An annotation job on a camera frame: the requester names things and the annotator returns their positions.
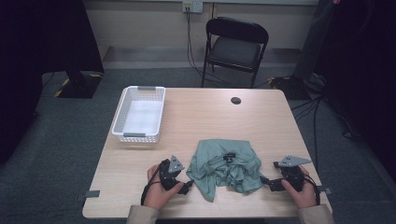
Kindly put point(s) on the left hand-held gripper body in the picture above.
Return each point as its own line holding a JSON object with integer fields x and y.
{"x": 169, "y": 174}

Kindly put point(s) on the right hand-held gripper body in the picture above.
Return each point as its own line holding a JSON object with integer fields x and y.
{"x": 292, "y": 175}

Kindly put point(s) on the green t-shirt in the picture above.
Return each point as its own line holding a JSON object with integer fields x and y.
{"x": 211, "y": 168}

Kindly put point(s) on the person's right hand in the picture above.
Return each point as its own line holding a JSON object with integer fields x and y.
{"x": 303, "y": 196}

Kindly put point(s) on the person's left hand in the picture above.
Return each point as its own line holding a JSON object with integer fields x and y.
{"x": 158, "y": 196}

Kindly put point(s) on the grey tape strip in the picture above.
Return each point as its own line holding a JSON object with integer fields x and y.
{"x": 90, "y": 194}
{"x": 326, "y": 189}

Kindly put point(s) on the white plastic basket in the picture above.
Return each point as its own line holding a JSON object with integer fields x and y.
{"x": 141, "y": 116}

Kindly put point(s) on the dark round table grommet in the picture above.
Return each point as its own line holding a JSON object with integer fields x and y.
{"x": 235, "y": 100}

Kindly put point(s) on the black stand base yellow stripes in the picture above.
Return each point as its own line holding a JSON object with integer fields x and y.
{"x": 79, "y": 85}
{"x": 289, "y": 87}

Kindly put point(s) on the black curtain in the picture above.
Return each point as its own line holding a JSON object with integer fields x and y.
{"x": 361, "y": 62}
{"x": 37, "y": 46}

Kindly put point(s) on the black folding chair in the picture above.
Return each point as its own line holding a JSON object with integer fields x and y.
{"x": 235, "y": 51}

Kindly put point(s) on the white wall socket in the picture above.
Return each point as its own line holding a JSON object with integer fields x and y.
{"x": 192, "y": 6}

